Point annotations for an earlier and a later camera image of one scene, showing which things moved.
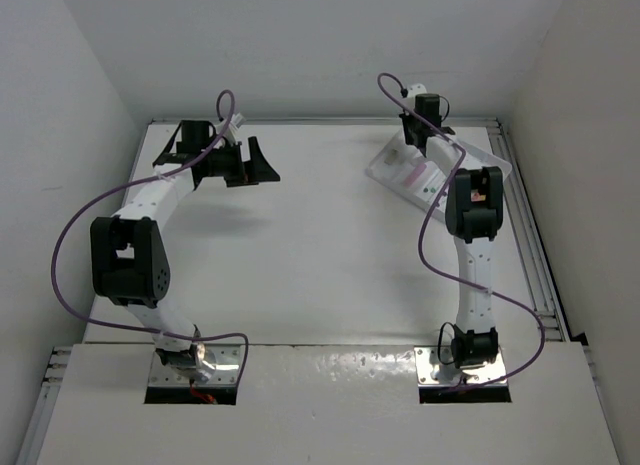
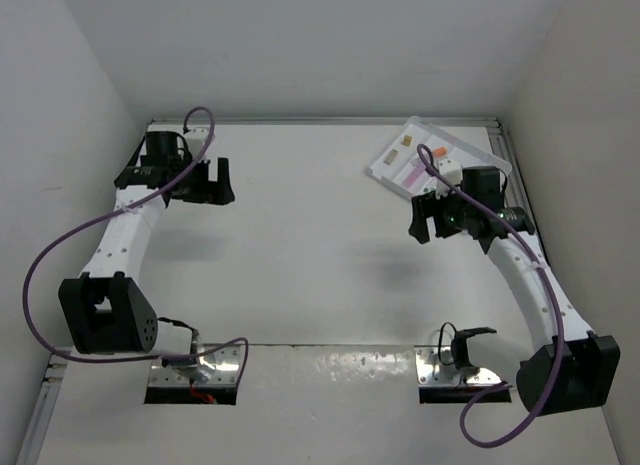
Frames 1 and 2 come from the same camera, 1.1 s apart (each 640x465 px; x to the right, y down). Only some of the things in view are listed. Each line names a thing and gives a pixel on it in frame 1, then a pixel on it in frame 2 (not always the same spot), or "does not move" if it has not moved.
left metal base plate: (227, 369) does not move
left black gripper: (243, 172) → (209, 192)
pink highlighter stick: (411, 177) does not move
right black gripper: (407, 118) → (427, 205)
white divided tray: (406, 173) does not move
